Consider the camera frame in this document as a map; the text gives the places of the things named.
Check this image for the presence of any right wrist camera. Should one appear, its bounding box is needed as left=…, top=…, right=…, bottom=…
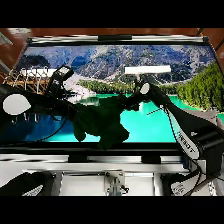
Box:
left=133, top=78, right=143, bottom=96

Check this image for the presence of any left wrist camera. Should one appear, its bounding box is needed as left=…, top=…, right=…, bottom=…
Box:
left=49, top=65, right=75, bottom=97

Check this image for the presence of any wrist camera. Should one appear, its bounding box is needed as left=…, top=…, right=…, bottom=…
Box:
left=49, top=65, right=75, bottom=97
left=133, top=78, right=143, bottom=96

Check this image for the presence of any silver frame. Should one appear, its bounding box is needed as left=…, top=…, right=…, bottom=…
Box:
left=0, top=34, right=224, bottom=197

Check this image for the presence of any dark green T-shirt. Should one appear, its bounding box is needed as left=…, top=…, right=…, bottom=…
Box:
left=70, top=94, right=148, bottom=150

